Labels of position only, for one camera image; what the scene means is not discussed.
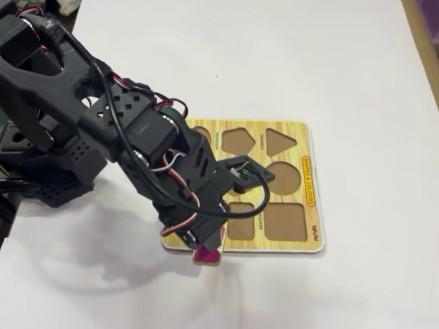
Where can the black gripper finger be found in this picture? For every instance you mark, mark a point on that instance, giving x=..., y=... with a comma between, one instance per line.
x=212, y=240

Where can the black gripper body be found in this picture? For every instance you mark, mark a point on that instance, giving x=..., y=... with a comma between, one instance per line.
x=198, y=234

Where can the pink rectangle piece yellow pin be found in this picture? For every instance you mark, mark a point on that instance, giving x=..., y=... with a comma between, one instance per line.
x=205, y=257

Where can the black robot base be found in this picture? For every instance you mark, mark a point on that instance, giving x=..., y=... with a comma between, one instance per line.
x=68, y=198

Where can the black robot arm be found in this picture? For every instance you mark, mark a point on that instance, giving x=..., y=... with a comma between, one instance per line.
x=41, y=85

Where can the wooden shape puzzle board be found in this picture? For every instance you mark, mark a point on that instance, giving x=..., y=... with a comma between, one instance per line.
x=284, y=245

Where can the purple object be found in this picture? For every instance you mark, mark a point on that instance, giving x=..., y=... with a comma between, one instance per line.
x=433, y=13

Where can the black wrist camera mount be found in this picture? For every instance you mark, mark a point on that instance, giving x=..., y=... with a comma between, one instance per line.
x=260, y=174

